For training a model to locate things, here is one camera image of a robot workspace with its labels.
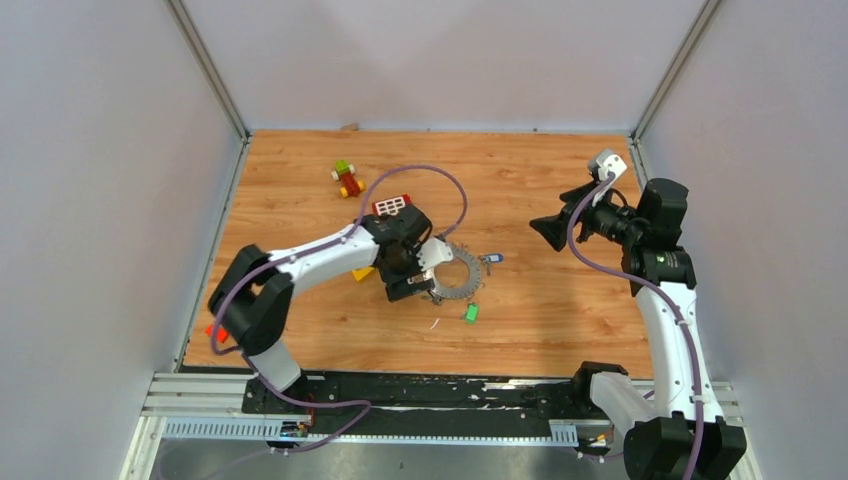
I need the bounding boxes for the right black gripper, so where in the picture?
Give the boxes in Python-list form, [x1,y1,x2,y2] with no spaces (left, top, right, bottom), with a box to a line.
[529,179,643,250]

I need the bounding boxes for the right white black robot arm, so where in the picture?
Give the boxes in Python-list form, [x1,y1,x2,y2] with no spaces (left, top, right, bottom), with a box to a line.
[529,178,747,479]

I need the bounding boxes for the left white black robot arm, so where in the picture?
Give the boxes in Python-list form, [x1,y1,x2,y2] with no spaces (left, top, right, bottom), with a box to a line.
[208,205,454,413]

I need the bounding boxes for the yellow triangular toy piece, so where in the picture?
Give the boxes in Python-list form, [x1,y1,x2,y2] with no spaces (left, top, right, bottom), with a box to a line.
[351,267,375,283]

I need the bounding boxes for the red lego window brick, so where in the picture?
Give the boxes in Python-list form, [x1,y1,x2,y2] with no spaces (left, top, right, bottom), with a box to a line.
[372,194,412,216]

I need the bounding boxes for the lego car toy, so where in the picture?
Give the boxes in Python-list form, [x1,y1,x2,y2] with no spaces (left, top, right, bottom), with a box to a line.
[331,160,367,198]

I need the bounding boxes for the small orange cube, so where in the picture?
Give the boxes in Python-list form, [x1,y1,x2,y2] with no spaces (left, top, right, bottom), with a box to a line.
[205,324,230,343]

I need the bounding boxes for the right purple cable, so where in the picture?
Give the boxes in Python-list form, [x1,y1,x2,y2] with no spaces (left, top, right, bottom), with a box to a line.
[566,173,706,480]

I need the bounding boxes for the purple cable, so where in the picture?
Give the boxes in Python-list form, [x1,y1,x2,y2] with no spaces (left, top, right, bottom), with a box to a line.
[566,173,706,480]
[210,164,469,409]

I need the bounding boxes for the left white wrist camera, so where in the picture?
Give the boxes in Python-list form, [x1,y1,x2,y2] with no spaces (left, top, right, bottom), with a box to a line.
[417,237,454,271]

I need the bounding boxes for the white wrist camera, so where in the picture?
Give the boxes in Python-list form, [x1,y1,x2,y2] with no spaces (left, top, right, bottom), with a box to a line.
[588,148,628,183]
[417,237,454,271]

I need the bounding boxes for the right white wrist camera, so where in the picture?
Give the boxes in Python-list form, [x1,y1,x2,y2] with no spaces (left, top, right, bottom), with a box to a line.
[588,148,628,183]

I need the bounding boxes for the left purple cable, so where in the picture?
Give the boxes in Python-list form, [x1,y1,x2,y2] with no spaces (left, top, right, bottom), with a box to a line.
[210,164,469,409]

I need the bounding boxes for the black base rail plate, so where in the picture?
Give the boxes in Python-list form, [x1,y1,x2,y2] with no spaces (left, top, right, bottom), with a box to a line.
[241,370,611,438]

